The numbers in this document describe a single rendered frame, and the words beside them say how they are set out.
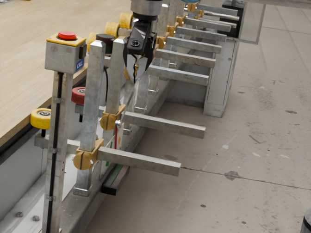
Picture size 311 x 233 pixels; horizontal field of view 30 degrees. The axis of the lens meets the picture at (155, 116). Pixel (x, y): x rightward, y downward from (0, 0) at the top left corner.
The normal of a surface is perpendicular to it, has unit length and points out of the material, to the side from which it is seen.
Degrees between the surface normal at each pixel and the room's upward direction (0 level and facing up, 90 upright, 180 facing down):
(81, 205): 0
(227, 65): 90
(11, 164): 90
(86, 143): 90
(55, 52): 90
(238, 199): 0
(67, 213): 0
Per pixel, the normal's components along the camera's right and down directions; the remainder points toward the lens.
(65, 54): -0.20, 0.33
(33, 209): 0.14, -0.92
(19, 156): 0.97, 0.20
